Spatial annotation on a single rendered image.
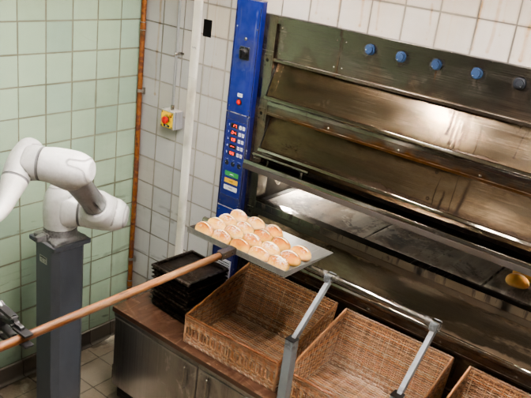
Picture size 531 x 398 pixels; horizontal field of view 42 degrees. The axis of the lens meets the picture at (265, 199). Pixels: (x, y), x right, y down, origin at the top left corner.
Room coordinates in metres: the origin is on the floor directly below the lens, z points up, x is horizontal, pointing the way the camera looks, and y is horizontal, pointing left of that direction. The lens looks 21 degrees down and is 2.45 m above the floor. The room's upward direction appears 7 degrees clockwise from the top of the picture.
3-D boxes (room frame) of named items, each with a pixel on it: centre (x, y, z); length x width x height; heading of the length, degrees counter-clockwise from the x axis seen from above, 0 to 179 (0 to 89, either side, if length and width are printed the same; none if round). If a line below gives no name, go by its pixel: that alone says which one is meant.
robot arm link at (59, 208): (2.92, 0.93, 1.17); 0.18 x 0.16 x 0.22; 87
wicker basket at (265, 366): (2.85, -0.05, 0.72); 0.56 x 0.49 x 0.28; 56
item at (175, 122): (3.57, 0.56, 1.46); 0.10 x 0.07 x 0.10; 54
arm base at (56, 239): (2.91, 0.96, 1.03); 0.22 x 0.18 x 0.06; 142
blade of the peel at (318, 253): (2.76, 0.00, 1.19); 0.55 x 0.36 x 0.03; 54
